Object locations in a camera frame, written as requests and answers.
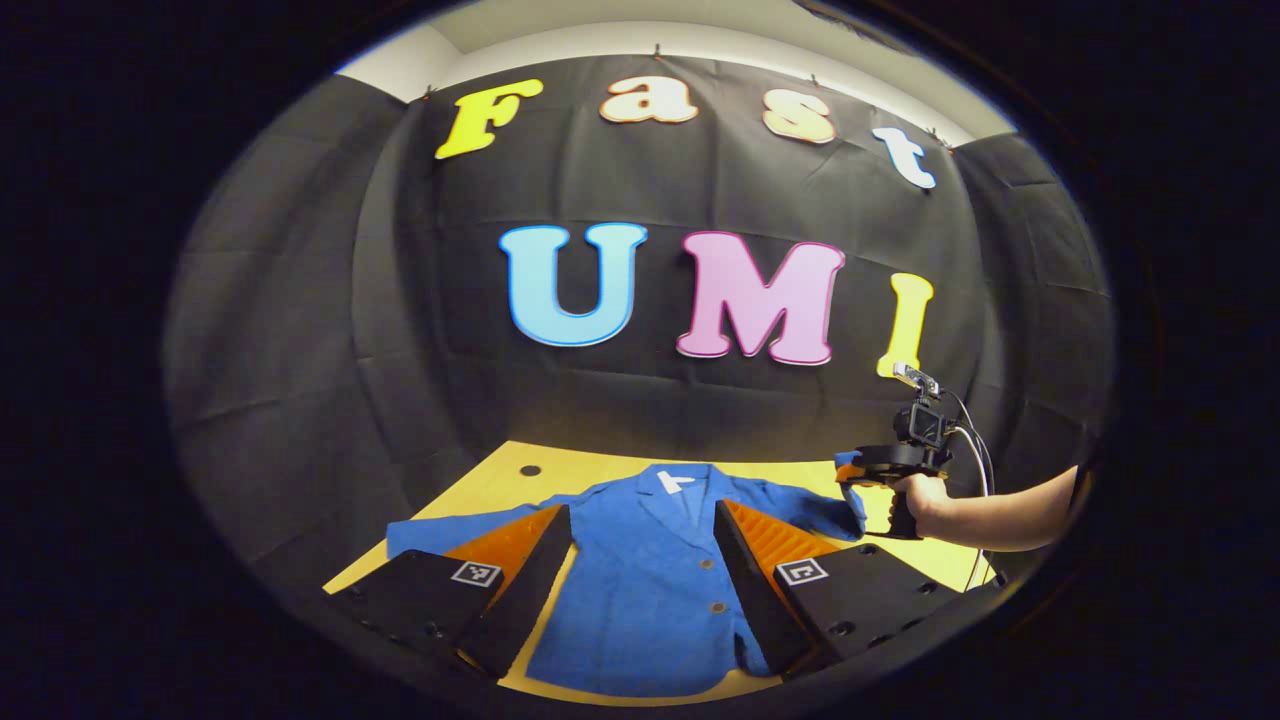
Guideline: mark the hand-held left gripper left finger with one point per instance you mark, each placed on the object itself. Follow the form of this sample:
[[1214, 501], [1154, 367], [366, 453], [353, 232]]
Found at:
[[530, 590]]

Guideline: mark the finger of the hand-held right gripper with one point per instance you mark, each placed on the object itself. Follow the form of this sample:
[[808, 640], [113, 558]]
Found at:
[[850, 472]]

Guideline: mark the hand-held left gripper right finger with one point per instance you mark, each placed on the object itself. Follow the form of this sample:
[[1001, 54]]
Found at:
[[750, 590]]

